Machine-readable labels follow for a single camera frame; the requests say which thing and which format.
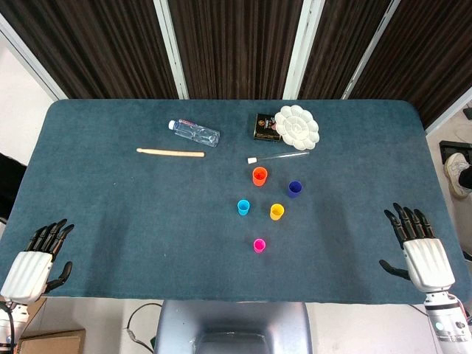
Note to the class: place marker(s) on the cyan plastic cup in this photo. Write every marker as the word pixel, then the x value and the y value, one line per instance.
pixel 243 208

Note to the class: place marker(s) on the black floor stand base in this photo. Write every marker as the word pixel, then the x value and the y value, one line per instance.
pixel 451 147

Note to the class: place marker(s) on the white flower-shaped paint palette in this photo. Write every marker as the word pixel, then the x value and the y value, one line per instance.
pixel 296 127

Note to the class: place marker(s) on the glass test tube with stopper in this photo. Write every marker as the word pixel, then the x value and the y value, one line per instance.
pixel 252 160

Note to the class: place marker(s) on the yellow plastic cup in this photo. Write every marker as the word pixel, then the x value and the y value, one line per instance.
pixel 277 212

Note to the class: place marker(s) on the white screen frame post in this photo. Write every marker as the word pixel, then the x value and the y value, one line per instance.
pixel 300 51
pixel 33 62
pixel 373 51
pixel 171 48
pixel 448 112

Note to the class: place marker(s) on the clear plastic water bottle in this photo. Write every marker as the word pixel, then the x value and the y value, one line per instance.
pixel 195 132

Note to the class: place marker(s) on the dark brown screen panel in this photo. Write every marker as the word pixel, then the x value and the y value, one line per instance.
pixel 435 48
pixel 92 44
pixel 339 37
pixel 236 44

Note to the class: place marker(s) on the dark blue plastic cup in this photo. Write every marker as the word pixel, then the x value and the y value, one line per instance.
pixel 295 188

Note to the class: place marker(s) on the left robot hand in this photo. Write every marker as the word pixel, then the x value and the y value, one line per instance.
pixel 26 273

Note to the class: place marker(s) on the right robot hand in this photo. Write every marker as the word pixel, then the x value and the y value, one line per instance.
pixel 427 262

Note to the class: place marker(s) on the cardboard box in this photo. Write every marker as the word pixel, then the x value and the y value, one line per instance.
pixel 51 343

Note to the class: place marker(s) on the white sneaker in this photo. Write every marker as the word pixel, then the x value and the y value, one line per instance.
pixel 455 173

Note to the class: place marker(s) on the pink plastic cup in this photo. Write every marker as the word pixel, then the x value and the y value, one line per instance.
pixel 259 246

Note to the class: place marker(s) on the wooden drumstick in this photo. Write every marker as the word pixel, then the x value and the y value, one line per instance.
pixel 169 152

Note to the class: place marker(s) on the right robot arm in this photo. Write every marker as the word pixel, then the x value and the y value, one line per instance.
pixel 442 324

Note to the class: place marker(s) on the blue-green tablecloth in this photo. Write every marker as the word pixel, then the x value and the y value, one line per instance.
pixel 147 221

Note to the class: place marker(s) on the black printed box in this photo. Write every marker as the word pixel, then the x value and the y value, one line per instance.
pixel 263 127

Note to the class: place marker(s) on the orange plastic cup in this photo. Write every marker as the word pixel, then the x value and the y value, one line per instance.
pixel 259 177

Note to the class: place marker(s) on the black fabric object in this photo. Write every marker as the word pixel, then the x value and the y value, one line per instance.
pixel 11 184

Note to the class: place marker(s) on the grey robot torso column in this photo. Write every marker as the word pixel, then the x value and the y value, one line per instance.
pixel 232 324

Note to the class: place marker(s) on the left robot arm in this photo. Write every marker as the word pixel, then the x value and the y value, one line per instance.
pixel 20 313

